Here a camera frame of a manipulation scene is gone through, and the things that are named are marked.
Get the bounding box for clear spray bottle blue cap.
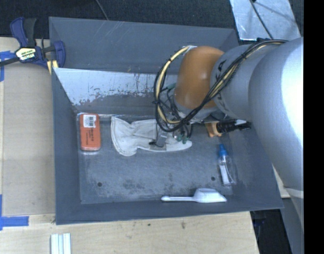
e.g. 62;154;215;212
217;143;238;187

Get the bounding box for pale wood board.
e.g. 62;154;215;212
2;63;57;217

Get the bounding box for orange flat block with label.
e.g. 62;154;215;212
79;113;102;152

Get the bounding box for white plastic scoop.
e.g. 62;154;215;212
160;187;228;204

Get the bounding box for white cloth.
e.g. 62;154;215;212
109;116;193;157

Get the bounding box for grey metal bin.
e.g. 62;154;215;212
48;16;285;225

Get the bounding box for black cylinder on white bracket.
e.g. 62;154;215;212
216;118;253;135

